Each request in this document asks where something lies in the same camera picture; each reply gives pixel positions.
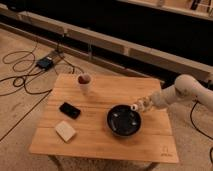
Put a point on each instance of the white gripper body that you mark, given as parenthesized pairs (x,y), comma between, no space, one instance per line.
(147,103)

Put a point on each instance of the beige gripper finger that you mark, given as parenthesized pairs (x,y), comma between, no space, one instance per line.
(140,100)
(142,110)

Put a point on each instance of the white plastic bottle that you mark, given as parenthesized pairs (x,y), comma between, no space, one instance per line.
(136,106)

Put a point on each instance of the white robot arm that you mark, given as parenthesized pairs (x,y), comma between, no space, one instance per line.
(185,87)

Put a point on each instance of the black round bowl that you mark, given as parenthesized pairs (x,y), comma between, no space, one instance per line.
(122,121)

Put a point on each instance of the long wooden floor beam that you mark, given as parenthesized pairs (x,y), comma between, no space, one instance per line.
(135,51)

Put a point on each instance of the white cup with brown ball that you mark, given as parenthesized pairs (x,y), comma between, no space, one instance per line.
(84,81)

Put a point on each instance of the black smartphone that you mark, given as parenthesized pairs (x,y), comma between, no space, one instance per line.
(69,110)

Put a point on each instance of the beige square sponge block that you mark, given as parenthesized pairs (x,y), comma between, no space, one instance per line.
(65,131)

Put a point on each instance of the blue power box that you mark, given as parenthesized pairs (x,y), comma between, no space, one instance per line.
(45,63)

